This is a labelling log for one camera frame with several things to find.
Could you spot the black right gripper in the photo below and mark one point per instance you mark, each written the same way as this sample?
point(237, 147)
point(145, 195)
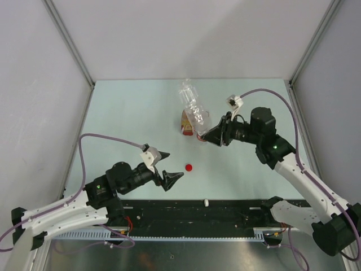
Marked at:
point(225, 127)

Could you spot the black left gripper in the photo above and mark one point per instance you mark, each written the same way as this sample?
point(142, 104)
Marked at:
point(168, 178)

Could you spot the clear plastic bottle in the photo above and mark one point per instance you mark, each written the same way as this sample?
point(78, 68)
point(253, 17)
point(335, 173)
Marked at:
point(197, 114)

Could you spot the amber tea bottle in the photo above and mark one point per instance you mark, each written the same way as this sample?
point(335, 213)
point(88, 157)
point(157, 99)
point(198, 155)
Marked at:
point(186, 127)

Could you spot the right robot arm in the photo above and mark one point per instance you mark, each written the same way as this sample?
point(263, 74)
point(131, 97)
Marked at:
point(332, 221)

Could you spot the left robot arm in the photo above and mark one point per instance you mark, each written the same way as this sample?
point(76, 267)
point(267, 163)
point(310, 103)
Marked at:
point(97, 203)

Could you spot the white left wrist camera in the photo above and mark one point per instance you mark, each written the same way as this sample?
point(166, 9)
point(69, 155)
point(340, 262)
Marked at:
point(151, 156)

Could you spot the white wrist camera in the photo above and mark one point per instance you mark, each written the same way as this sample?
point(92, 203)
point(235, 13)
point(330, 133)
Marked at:
point(235, 102)
point(151, 156)

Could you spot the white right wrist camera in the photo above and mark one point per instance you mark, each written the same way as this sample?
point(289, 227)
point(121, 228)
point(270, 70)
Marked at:
point(235, 102)

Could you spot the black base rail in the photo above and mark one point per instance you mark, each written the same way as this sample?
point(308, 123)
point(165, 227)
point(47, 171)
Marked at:
point(191, 219)

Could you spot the aluminium corner frame post right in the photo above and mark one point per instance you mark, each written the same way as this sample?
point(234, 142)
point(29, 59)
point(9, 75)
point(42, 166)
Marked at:
point(323, 26)

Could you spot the aluminium corner frame post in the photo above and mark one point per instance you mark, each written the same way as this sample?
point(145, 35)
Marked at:
point(323, 26)
point(68, 40)

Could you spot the aluminium corner frame post left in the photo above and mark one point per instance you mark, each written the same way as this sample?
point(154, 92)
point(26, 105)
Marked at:
point(68, 40)

